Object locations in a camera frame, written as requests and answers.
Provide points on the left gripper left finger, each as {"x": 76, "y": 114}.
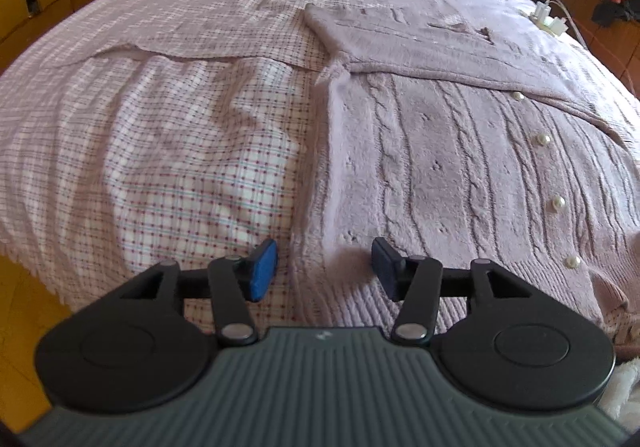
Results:
{"x": 234, "y": 281}

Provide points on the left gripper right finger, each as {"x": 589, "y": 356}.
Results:
{"x": 413, "y": 281}

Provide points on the lilac cable-knit cardigan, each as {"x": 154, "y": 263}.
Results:
{"x": 457, "y": 143}

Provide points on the black clothes on cabinet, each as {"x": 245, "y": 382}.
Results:
{"x": 605, "y": 13}

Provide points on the pink checked bedspread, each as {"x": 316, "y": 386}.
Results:
{"x": 142, "y": 130}

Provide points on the white power strip with chargers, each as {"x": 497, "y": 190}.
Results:
{"x": 543, "y": 19}

